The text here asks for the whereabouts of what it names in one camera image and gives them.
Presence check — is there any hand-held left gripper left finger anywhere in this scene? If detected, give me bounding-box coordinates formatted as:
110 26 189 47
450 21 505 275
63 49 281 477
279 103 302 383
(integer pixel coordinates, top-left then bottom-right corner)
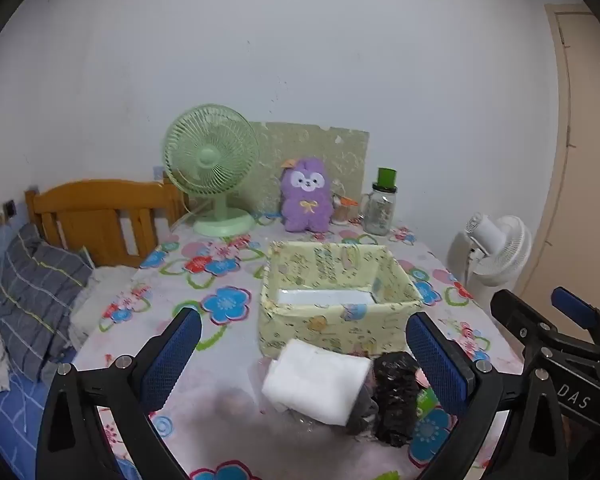
35 306 203 480

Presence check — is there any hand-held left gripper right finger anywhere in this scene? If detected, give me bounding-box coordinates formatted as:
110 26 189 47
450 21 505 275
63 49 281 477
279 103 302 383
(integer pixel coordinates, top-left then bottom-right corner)
405 311 572 480

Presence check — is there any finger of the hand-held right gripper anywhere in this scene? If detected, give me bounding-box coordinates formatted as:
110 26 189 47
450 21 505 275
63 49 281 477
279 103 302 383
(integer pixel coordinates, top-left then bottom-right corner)
551 286 600 347
490 288 562 357

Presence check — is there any green orange black packet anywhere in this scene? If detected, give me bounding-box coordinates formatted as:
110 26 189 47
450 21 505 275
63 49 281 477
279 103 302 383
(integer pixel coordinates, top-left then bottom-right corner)
415 387 441 418

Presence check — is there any black plastic bag bundle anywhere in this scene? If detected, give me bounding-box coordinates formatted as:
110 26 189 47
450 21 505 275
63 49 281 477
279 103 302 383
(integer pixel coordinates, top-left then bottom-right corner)
372 352 421 448

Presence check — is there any yellow printed fabric storage box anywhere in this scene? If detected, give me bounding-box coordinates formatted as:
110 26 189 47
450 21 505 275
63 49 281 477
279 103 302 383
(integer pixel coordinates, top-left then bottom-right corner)
258 241 424 361

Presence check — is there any floral tablecloth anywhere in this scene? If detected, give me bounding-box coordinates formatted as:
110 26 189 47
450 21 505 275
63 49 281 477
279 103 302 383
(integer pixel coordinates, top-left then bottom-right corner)
72 212 526 480

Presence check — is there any white standing fan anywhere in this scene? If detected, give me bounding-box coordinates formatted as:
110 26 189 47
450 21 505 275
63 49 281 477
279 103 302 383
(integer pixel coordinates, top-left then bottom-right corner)
447 213 532 306

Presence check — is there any white bedding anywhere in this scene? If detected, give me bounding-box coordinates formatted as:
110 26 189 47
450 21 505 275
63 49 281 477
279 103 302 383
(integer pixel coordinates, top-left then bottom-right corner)
70 265 138 346

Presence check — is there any beige door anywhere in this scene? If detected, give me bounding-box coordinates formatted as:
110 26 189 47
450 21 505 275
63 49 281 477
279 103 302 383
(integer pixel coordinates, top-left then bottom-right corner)
520 2 600 321

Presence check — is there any grey plaid pillow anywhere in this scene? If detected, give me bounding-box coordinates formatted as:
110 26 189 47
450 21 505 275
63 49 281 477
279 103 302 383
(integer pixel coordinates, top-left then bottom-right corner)
0 223 95 381

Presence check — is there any glass jar mug green lid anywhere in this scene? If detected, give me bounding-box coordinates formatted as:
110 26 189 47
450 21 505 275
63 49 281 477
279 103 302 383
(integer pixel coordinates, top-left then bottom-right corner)
361 166 399 236

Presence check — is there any blue bed sheet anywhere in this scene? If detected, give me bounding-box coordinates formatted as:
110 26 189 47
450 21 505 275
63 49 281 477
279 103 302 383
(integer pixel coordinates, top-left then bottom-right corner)
0 360 136 480

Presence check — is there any wooden bed headboard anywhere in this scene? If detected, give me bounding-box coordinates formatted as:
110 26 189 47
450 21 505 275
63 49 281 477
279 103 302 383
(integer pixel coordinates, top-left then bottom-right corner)
25 178 191 268

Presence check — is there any cotton swab cup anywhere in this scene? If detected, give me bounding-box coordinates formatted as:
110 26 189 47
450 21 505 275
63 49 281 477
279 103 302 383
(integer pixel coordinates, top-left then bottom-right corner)
331 191 359 226

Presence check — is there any green desk fan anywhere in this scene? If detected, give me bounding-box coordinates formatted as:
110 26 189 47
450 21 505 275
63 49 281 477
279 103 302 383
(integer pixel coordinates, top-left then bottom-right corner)
161 104 261 237

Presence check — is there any purple plush toy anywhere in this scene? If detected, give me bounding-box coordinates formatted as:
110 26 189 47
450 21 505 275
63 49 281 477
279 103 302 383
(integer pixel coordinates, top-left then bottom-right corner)
279 156 337 234

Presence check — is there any green printed board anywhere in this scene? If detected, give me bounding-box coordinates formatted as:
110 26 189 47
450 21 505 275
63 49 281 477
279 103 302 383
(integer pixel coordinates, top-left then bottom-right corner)
252 121 371 221

